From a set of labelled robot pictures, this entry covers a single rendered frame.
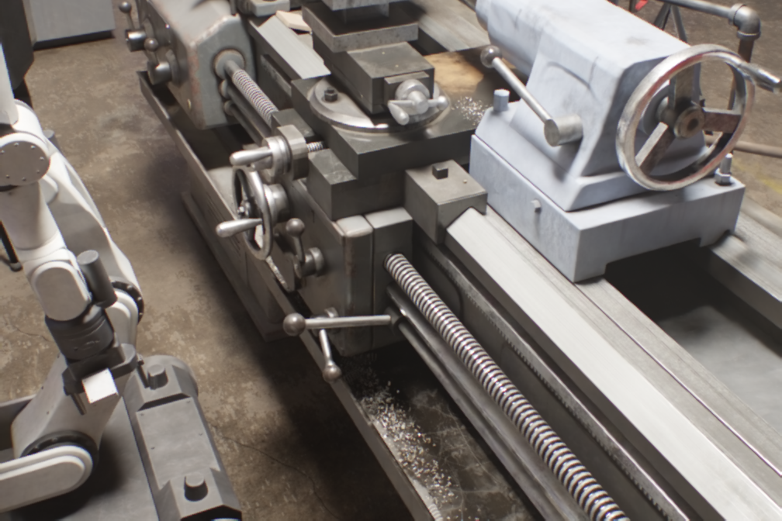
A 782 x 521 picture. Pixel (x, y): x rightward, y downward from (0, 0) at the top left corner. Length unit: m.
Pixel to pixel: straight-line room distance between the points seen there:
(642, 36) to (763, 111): 2.61
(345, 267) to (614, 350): 0.56
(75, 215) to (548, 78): 0.82
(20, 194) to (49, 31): 3.00
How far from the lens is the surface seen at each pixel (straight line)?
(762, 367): 1.74
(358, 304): 1.89
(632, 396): 1.45
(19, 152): 1.55
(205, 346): 2.84
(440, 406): 2.04
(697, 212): 1.72
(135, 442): 2.36
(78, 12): 4.59
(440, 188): 1.78
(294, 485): 2.45
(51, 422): 2.13
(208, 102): 2.67
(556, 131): 1.60
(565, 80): 1.67
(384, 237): 1.83
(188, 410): 2.37
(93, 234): 1.91
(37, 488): 2.17
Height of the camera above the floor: 1.78
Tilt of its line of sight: 33 degrees down
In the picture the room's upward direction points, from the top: 1 degrees clockwise
